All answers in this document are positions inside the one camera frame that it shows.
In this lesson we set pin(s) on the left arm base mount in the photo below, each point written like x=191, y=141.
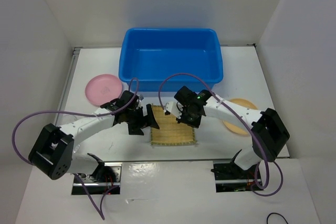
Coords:
x=108, y=183

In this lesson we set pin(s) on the orange plastic plate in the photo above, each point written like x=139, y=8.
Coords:
x=233, y=128

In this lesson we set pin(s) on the bamboo placemat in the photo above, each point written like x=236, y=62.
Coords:
x=170, y=132

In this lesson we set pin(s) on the pink plastic plate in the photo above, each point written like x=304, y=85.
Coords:
x=102, y=89

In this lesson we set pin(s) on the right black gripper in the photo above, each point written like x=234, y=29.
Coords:
x=195, y=124

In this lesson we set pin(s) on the blue plastic bin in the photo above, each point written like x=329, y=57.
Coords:
x=174, y=57

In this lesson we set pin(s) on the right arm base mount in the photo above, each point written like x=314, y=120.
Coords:
x=228, y=181

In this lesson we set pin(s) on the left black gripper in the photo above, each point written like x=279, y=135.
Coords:
x=136, y=129

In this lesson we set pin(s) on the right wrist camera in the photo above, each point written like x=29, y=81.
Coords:
x=171, y=108

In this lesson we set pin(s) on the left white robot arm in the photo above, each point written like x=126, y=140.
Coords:
x=53, y=151

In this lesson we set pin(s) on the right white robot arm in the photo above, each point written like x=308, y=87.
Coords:
x=268, y=132

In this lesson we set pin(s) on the clear plastic cup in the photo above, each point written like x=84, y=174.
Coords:
x=66, y=119

